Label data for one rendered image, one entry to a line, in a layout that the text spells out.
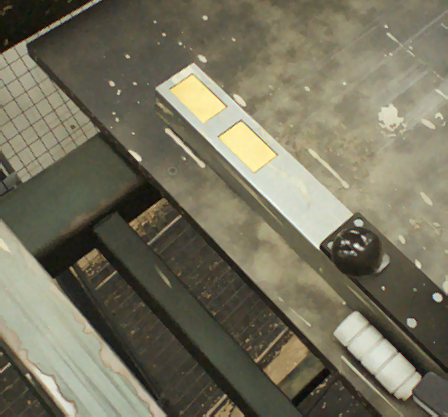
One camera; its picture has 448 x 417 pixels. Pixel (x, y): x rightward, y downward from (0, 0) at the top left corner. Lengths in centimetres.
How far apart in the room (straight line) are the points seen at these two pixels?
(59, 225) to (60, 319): 15
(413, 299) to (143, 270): 26
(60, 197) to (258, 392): 27
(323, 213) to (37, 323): 26
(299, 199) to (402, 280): 11
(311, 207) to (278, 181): 4
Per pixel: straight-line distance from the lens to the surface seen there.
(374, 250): 53
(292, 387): 171
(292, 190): 67
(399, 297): 64
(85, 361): 59
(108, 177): 75
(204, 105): 71
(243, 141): 69
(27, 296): 61
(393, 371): 64
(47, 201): 74
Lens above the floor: 176
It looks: 20 degrees down
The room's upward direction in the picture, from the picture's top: 30 degrees counter-clockwise
